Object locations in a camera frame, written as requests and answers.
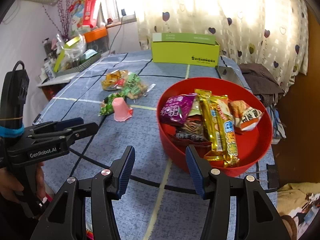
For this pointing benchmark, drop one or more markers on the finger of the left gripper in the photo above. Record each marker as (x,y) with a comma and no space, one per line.
(53,126)
(80,131)

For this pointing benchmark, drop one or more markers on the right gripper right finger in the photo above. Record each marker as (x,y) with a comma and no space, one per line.
(213,185)

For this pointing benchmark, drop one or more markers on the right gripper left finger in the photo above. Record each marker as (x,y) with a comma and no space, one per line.
(109,185)

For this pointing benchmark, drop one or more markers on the gold blue snack bar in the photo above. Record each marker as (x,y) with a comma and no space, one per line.
(226,128)

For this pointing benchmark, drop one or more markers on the pink jelly cup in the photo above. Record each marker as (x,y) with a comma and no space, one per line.
(122,111)

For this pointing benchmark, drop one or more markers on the orange white bread packet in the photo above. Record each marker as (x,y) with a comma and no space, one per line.
(245,117)

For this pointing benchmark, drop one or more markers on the yellow chip bag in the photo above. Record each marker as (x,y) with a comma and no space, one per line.
(115,80)

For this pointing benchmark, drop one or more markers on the clear green cracker bag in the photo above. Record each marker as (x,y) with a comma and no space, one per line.
(134,87)

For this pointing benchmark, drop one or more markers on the purple snack packet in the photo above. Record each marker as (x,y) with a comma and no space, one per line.
(176,109)

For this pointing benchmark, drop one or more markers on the green pea snack packet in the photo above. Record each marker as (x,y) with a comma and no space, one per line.
(106,107)

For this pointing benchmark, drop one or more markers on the pale green snack packet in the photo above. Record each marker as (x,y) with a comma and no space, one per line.
(195,111)

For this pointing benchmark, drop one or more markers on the left hand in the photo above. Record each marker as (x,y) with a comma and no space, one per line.
(9,184)

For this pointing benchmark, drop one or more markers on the white side table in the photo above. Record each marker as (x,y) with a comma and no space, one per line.
(63,79)

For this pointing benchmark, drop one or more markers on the red round plastic basket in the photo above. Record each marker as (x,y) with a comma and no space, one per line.
(252,145)

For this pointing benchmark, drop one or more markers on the patterned storage tray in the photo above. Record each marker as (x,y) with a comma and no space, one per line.
(81,67)

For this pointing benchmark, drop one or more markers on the black binder clip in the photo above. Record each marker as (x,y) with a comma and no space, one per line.
(269,176)

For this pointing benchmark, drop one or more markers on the blue plaid tablecloth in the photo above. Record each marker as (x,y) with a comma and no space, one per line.
(160,201)

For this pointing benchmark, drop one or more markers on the yellow bedding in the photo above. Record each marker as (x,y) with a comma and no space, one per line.
(298,206)

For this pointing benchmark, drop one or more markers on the clear plastic bag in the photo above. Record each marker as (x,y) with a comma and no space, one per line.
(70,50)

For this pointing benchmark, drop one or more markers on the wooden wardrobe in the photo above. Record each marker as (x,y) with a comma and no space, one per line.
(297,156)

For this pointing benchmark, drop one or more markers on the orange box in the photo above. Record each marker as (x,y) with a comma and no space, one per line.
(95,34)

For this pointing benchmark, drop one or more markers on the brown checkered cloth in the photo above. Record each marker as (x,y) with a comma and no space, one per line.
(262,83)

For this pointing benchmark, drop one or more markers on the purple dried flower branches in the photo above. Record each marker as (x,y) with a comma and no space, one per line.
(64,13)

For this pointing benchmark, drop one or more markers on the green cardboard box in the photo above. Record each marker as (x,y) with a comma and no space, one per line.
(185,48)

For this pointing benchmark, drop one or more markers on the heart pattern curtain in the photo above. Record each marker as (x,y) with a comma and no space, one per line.
(273,33)

